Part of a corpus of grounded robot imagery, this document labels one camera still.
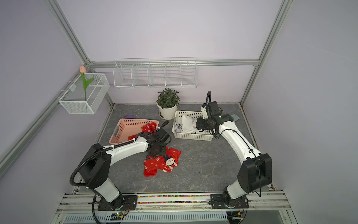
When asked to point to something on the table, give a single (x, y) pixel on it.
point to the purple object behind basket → (129, 116)
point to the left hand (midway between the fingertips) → (161, 153)
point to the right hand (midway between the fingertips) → (200, 123)
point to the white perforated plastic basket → (197, 135)
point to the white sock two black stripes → (187, 124)
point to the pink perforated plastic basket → (127, 127)
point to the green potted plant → (168, 98)
